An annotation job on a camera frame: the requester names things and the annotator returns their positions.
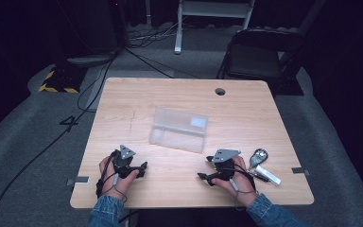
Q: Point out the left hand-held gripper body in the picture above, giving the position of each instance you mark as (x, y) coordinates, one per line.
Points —
(123, 163)

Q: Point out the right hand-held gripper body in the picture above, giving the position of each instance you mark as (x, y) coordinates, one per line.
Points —
(225, 160)

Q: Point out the silver green key fob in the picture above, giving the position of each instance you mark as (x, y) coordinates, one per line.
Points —
(258, 157)

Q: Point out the black usb stick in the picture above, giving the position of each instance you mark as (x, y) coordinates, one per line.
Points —
(258, 176)

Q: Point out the clear plastic bag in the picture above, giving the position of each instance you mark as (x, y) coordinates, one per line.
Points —
(179, 130)

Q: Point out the person's left hand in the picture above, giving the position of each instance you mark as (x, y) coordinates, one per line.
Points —
(119, 184)

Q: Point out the person's right hand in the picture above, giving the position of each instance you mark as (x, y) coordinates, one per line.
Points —
(242, 186)

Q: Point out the silver metal tool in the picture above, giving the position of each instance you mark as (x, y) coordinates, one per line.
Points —
(267, 175)

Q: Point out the black yellow striped base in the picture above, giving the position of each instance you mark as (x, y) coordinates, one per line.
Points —
(63, 80)

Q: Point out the black folding chair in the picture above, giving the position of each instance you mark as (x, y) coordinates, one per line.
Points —
(255, 60)

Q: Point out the dark equipment cabinet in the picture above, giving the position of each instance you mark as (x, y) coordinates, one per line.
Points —
(88, 28)

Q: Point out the white metal stand frame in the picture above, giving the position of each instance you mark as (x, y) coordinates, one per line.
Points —
(179, 31)

